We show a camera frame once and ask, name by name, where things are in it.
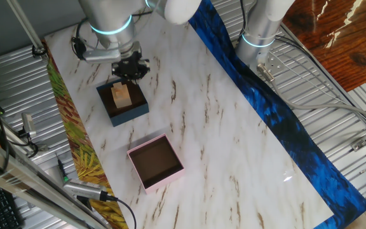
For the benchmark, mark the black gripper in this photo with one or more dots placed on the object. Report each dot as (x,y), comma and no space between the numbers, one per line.
(130,63)

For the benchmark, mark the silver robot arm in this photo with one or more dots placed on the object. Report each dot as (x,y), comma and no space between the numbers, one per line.
(110,16)

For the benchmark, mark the dark blue open box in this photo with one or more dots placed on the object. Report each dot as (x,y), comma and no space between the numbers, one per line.
(129,116)

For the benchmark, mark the pink open box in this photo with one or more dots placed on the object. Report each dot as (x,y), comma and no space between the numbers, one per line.
(164,183)

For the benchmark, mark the large wooden block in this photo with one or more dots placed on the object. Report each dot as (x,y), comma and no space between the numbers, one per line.
(122,101)

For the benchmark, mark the yellow green painted cloth strip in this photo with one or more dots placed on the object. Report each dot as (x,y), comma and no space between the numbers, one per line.
(75,133)

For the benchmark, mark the grey metal pole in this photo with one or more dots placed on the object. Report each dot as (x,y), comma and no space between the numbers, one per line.
(27,28)

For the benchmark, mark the white marble pattern board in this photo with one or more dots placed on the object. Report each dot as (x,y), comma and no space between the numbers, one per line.
(218,143)

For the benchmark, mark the metal clamp tool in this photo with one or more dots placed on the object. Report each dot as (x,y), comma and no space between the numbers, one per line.
(29,124)

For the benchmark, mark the green black screwdriver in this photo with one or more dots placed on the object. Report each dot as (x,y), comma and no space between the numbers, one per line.
(63,171)

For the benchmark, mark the blue painted cloth strip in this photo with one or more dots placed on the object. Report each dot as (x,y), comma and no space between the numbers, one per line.
(284,127)

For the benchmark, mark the brown wooden table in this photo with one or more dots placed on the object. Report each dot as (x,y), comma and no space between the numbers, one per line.
(345,38)

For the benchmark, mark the silver ribbed camera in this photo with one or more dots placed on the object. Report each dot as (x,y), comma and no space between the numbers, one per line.
(84,189)

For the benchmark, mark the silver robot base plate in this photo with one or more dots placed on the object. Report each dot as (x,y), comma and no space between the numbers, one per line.
(275,62)

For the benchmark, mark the aluminium frame beam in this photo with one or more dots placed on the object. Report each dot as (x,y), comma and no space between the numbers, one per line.
(27,184)

